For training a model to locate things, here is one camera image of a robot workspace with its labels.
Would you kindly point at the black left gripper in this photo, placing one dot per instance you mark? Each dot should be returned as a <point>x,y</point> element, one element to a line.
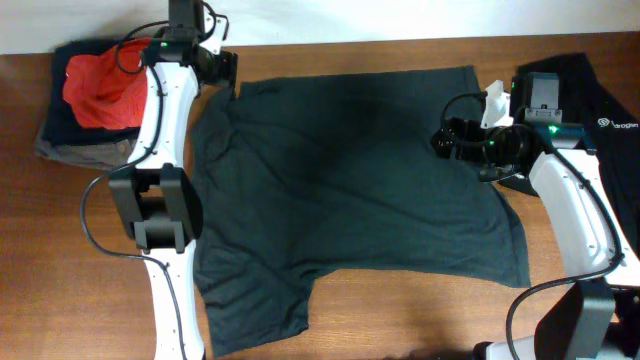
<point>227,69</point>

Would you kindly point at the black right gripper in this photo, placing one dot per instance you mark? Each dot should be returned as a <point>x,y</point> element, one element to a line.
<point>469,129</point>

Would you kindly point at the dark green Nike t-shirt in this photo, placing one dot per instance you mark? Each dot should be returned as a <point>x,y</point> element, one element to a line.
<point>303,176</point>

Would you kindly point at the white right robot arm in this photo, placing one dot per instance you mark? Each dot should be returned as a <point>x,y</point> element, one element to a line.
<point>592,312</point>

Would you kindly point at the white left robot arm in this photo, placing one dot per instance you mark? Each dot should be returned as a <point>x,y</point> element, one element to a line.
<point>156,201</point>

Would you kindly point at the red folded garment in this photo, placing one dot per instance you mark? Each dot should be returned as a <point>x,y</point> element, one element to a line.
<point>104,91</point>

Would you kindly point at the grey folded garment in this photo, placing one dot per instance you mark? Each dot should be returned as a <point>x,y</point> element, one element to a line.
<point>101,156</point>

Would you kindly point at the navy folded garment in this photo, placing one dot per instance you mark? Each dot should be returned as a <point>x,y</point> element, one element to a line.
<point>61,126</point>

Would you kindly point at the black garment with white logo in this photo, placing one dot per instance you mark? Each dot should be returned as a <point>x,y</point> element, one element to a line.
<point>613,130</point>

